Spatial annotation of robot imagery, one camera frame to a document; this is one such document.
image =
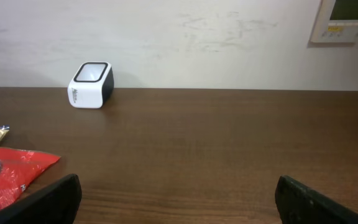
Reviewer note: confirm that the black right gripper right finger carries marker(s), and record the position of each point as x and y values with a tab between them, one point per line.
297	204

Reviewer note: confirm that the white barcode scanner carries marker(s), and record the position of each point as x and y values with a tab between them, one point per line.
91	86

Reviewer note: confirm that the red snack bag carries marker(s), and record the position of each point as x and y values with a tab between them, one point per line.
18	169

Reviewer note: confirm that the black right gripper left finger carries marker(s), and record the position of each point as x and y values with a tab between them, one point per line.
55	203

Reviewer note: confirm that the beige wall control panel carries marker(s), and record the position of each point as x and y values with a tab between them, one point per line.
336	22

